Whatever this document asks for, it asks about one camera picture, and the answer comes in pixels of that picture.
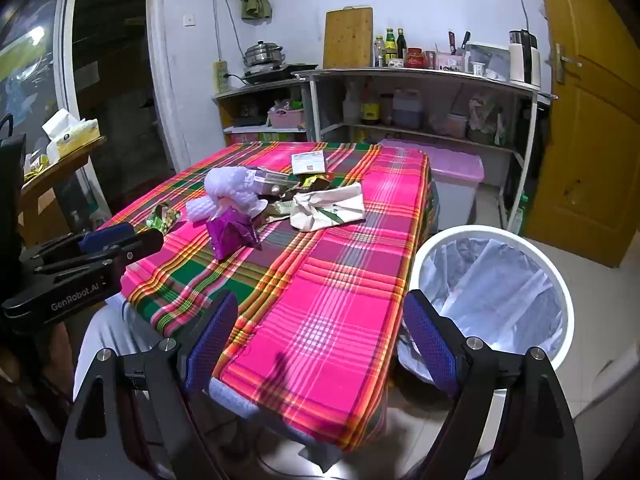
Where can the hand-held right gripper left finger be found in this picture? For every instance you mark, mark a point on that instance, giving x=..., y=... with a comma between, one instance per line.
x=212, y=340

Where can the yellow tissue box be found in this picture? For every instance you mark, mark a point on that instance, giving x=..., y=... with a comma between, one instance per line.
x=75, y=137

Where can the yellow power strip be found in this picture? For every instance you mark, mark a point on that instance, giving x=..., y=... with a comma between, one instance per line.
x=220, y=77

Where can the green plastic bottle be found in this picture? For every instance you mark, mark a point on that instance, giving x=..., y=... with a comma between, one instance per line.
x=520, y=215

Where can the small white bucket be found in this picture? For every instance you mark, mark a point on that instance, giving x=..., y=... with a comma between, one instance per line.
x=456, y=125

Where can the large purple oil jug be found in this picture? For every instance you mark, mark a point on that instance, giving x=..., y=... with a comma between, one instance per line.
x=406, y=110

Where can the clear purple plastic package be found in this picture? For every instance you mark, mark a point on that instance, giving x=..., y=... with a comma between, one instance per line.
x=272, y=180

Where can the clear plastic storage box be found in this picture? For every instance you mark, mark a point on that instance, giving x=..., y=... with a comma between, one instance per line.
x=490, y=57

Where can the pink plastic basket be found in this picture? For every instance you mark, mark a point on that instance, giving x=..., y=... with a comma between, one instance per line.
x=287, y=117

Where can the white framed glass door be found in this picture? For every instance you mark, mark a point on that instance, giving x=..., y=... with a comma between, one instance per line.
x=30, y=60

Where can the green white carton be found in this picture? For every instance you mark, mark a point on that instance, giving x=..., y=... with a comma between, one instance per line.
x=270, y=136

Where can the dark sauce bottle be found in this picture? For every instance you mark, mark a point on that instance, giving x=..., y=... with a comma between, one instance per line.
x=370, y=110

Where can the crumpled plastic bags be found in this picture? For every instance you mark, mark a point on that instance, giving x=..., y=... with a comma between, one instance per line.
x=485, y=117

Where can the black induction cooker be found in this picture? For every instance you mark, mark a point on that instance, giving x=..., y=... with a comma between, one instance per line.
x=280, y=72

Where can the purple foil wrapper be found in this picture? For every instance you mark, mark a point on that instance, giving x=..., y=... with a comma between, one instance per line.
x=230, y=235

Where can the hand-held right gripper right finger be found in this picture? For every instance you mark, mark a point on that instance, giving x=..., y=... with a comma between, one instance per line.
x=430, y=345

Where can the white metal shelf unit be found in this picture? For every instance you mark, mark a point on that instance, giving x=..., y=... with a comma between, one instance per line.
x=430, y=76

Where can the tall yellow label bottle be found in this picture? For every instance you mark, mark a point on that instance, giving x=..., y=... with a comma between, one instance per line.
x=390, y=49

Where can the wooden side table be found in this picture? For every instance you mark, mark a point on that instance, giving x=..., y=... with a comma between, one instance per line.
x=55, y=175

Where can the pink lid storage bin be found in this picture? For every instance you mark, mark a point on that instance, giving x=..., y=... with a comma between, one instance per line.
x=450, y=165

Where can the crumpled green wrapper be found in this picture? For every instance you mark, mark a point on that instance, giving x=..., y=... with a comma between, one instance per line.
x=162, y=217

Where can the white thermos jug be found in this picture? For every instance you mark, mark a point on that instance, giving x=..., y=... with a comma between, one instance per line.
x=524, y=65

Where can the small yellow label bottle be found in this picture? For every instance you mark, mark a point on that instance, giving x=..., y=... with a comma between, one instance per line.
x=380, y=52

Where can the pink plaid tablecloth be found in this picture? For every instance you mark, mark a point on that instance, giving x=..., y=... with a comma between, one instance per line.
x=330, y=310

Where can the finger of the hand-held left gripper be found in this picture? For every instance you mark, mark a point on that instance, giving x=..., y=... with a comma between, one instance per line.
x=145, y=245
x=105, y=237

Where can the red lid jar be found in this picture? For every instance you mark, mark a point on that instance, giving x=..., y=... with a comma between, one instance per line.
x=415, y=58

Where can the yellow wooden door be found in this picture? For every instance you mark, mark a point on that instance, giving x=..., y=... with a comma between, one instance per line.
x=595, y=135

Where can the wooden cutting board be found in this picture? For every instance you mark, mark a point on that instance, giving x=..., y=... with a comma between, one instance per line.
x=348, y=37

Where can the dark glass bottle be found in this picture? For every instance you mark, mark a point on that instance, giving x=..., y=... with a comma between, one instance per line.
x=401, y=45

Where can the pink knife box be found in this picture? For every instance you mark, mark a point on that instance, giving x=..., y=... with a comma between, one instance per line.
x=450, y=62

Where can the cream paper bag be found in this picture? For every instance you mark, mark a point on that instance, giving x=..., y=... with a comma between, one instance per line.
x=327, y=207

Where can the white wall switch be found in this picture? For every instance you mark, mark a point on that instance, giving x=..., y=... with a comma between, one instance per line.
x=189, y=19

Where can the white card box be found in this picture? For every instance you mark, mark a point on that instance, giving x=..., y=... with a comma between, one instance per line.
x=308, y=164

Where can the yellow green wrapper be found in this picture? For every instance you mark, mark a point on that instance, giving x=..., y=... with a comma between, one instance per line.
x=316, y=182

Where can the clear plastic bin liner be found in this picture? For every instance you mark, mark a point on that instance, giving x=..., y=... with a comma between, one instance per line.
x=495, y=300

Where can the steel cooking pot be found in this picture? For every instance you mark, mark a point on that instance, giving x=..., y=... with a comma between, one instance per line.
x=263, y=54

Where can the low wooden cabinet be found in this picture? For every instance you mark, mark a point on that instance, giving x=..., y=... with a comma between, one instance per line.
x=250, y=91

